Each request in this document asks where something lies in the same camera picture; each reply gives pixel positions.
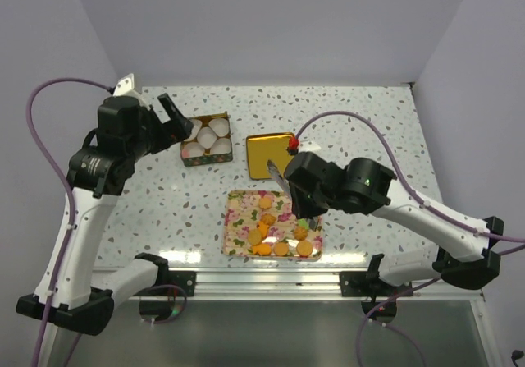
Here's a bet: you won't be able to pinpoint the silver metal tongs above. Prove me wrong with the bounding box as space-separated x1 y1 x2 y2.
267 159 319 230

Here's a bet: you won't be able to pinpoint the orange flower cookie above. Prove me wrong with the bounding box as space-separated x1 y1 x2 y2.
258 196 273 210

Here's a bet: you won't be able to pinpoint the tan scalloped cookie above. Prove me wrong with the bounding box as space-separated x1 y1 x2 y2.
261 213 276 226

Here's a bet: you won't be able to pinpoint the tan dotted round cookie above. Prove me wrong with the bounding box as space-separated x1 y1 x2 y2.
247 229 264 245

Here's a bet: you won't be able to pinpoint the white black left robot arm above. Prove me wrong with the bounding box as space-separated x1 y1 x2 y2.
16 94 193 336

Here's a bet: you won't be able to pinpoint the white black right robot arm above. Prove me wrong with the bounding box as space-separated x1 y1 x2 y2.
284 152 503 296

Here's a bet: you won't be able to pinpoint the white paper cup bottom left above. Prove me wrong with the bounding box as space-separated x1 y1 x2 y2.
181 142 206 158

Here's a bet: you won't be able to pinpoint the white paper cup centre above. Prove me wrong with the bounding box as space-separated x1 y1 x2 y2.
197 126 217 149

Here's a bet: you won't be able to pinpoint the floral cookie tin box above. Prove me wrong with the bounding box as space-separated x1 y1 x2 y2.
180 112 234 167

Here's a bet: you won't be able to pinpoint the green round cookie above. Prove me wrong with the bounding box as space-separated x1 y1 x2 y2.
297 218 309 229

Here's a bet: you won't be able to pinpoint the white paper cup top right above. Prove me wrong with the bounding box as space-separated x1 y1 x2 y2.
208 118 230 138

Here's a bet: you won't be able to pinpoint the white paper cup bottom right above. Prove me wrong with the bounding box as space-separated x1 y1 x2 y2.
210 138 231 155

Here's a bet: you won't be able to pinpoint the swirl shell cookie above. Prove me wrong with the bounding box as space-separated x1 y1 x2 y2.
293 226 308 241

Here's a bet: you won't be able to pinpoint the orange round cookie bottom right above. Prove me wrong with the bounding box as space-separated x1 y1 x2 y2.
295 240 313 257

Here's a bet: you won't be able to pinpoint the orange round cookie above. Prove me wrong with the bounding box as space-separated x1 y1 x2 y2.
273 242 290 257
295 240 313 257

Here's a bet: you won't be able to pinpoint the gold tin lid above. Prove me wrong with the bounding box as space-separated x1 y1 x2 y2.
245 132 295 181

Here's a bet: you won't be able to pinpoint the floral serving tray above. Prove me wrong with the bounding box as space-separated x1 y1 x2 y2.
222 190 323 260

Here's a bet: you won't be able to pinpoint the orange star cookie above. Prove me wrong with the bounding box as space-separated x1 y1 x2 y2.
257 221 270 238

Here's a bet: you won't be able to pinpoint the orange round cookie bottom middle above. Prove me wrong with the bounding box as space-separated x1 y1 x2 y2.
273 242 290 257

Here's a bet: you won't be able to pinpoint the orange fish cookie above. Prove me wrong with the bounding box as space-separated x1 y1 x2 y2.
251 243 272 256

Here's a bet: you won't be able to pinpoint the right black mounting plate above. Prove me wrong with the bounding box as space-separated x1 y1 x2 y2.
339 270 413 301

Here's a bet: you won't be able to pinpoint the black mounting plate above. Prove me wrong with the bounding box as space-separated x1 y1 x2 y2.
168 270 197 297
339 270 413 301

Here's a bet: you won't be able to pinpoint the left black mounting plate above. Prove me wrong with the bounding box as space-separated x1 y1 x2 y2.
168 270 197 297

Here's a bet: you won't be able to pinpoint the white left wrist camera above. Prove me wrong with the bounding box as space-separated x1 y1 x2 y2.
112 73 150 108

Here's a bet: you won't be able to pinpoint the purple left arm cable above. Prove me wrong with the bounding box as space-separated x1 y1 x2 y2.
25 77 116 367

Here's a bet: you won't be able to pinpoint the aluminium front rail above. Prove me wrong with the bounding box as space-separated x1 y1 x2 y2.
85 266 485 302

